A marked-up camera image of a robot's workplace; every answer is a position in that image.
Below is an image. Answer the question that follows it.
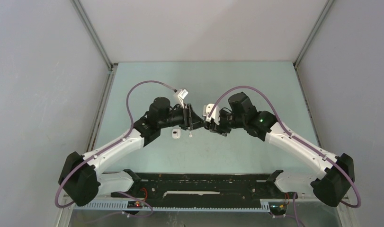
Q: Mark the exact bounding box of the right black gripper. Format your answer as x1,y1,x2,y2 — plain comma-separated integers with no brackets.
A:
210,109,246,136

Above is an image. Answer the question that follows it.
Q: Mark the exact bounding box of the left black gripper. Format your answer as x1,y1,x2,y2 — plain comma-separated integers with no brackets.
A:
159,104,207,131

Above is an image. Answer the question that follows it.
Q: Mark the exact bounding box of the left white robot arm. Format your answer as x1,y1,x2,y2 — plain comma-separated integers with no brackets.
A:
57,97,207,206

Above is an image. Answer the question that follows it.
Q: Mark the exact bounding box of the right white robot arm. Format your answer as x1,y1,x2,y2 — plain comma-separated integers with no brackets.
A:
203,92,355,207

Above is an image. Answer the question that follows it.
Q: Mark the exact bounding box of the white earbud charging case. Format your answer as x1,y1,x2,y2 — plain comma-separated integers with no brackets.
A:
171,128,181,139

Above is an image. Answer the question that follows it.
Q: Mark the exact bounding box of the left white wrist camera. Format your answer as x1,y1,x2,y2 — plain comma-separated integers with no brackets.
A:
173,88,188,107

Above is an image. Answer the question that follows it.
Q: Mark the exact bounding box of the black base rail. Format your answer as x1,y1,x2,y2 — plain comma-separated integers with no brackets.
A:
125,169,297,208

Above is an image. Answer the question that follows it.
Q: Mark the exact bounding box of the white slotted cable duct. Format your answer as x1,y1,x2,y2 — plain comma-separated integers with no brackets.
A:
74,200,270,212

